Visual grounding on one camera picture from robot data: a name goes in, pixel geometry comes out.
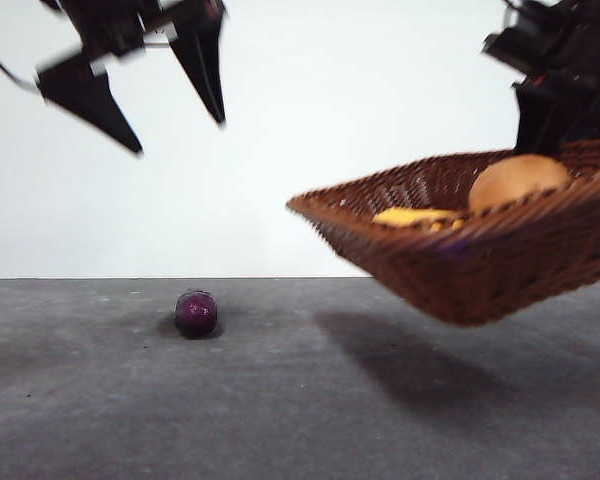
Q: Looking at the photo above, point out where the brown potato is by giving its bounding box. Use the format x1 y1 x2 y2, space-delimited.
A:
468 153 571 214

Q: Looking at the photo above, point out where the yellow corn cob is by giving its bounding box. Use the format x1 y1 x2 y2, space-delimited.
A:
372 207 469 232

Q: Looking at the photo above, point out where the brown wicker basket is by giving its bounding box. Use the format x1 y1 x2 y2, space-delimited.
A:
285 138 600 327

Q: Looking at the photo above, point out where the purple eggplant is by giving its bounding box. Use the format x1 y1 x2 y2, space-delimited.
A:
173 288 219 340

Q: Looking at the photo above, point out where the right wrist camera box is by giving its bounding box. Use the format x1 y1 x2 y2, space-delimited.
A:
481 27 536 74

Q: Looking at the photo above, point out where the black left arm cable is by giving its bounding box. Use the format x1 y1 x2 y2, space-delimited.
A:
0 35 40 92

